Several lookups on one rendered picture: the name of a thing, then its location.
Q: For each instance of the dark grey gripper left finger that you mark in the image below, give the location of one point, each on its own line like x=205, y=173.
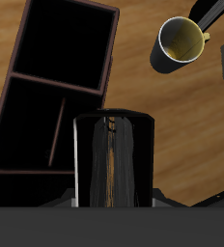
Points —
x=69, y=200

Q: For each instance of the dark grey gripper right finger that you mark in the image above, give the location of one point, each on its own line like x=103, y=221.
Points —
x=162, y=200

